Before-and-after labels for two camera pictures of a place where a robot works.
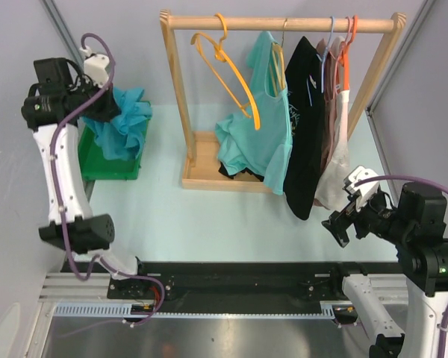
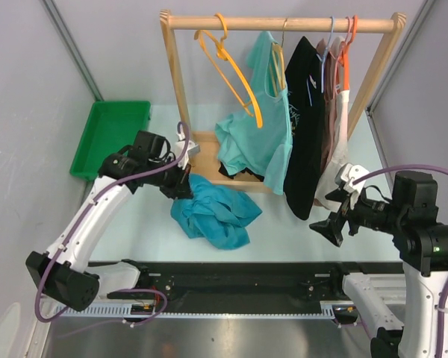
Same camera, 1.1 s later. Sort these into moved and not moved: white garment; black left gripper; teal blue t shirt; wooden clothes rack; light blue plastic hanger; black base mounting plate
Moved: black left gripper; teal blue t shirt
Not moved: black base mounting plate; wooden clothes rack; light blue plastic hanger; white garment
